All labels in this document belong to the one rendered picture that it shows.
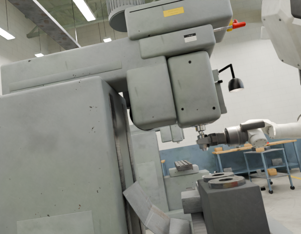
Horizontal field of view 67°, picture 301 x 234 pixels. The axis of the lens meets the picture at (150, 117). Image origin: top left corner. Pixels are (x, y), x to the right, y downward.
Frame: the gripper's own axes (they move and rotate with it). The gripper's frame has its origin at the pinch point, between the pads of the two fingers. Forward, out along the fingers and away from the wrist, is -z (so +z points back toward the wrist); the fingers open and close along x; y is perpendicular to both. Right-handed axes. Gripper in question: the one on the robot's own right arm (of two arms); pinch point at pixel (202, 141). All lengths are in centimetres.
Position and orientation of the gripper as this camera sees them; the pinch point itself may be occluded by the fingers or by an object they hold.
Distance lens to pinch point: 108.1
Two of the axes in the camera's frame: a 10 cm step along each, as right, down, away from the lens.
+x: -1.2, -1.3, -9.8
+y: 1.6, 9.8, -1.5
